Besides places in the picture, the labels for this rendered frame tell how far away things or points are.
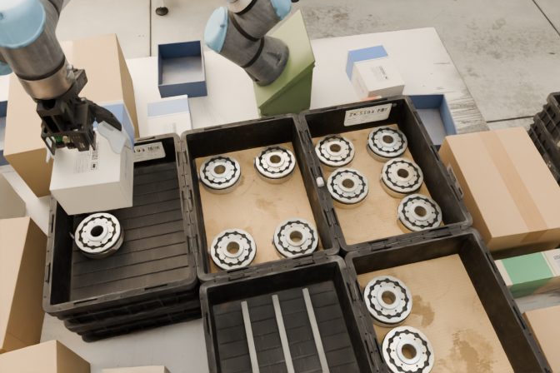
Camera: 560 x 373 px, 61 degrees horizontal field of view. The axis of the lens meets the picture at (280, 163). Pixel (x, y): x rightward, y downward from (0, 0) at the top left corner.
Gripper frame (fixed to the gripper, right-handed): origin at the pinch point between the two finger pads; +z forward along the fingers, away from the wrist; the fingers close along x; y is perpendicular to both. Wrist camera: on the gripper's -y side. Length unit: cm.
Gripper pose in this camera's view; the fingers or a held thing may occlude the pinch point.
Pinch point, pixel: (93, 150)
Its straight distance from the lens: 97.6
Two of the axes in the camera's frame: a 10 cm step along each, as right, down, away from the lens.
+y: 1.6, 8.1, -5.7
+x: 9.9, -1.3, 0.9
